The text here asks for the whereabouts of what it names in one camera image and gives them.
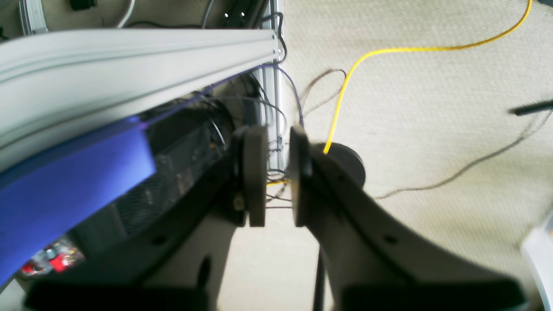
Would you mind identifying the aluminium frame stand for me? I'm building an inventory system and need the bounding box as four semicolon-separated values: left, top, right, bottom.
0;0;288;173

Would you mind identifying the yellow cable on floor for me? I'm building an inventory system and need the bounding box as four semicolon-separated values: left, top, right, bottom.
266;0;533;187

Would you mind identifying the thin dark floor cable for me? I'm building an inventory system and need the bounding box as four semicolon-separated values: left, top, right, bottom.
374;108;553;200

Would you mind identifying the blue computer case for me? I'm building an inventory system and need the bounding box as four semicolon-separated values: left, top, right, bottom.
0;117;155;284

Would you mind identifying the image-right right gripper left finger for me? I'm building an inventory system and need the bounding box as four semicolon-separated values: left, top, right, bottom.
24;126;268;311

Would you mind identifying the black round floor base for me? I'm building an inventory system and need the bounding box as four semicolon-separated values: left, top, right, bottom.
318;143;366;189

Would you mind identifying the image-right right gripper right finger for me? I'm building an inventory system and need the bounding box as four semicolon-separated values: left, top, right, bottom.
289;126;529;311

